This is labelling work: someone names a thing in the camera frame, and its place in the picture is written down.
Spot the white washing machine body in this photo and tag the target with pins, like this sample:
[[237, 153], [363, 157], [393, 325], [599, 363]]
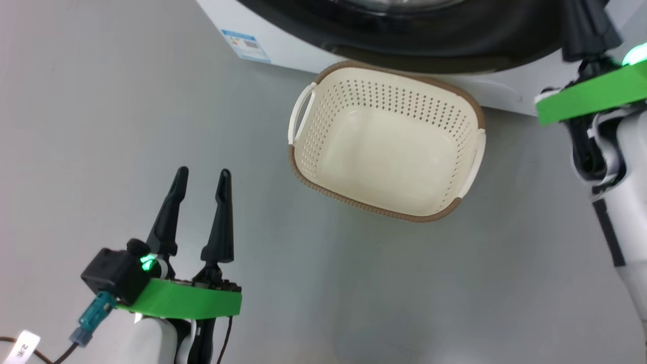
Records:
[[283, 45]]

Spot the black round washing machine door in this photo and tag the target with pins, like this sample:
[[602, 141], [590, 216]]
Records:
[[455, 40]]

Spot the blue energy label sticker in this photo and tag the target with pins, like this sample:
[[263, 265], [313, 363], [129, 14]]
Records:
[[245, 45]]

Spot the cream perforated laundry basket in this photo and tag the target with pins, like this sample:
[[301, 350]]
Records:
[[384, 162]]

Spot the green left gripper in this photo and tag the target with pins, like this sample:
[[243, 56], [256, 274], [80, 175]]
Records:
[[187, 301]]

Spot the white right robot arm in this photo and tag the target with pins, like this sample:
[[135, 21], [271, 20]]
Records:
[[632, 202]]

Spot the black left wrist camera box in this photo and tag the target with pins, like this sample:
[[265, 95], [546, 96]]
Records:
[[111, 273]]

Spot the steel washing drum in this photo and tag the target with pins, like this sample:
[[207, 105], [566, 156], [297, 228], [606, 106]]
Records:
[[404, 4]]

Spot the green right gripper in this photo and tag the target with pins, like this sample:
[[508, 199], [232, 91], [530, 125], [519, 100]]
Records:
[[596, 96]]

